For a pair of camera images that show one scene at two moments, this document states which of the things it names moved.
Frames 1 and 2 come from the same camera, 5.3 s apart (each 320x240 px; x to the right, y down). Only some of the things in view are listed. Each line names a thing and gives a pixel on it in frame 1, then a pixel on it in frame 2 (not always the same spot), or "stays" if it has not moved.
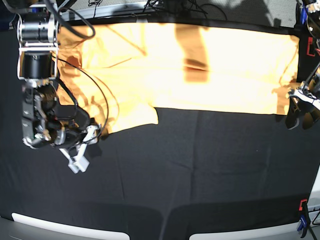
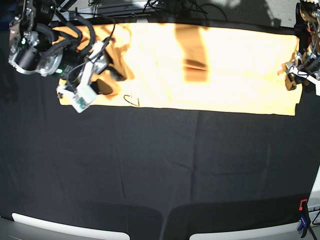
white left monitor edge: x=89 y=231 stays
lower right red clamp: x=303 y=225 stays
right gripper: x=315 y=75 → x=311 y=64
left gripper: x=46 y=120 → x=32 y=54
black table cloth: x=195 y=171 stays
